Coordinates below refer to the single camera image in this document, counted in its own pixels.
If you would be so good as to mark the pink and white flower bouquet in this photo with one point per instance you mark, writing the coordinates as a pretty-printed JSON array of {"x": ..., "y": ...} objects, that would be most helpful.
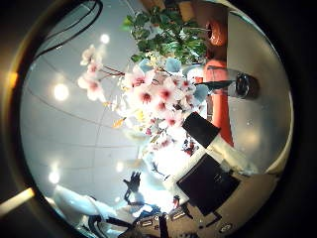
[{"x": 155, "y": 95}]

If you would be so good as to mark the green leafy plant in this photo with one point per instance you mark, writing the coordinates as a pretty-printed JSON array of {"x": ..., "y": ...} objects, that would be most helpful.
[{"x": 165, "y": 33}]

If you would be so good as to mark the orange sofa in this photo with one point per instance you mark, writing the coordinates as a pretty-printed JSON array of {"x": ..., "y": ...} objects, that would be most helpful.
[{"x": 219, "y": 109}]

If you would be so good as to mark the black control box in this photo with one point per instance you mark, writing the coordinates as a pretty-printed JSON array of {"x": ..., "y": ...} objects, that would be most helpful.
[{"x": 171, "y": 216}]

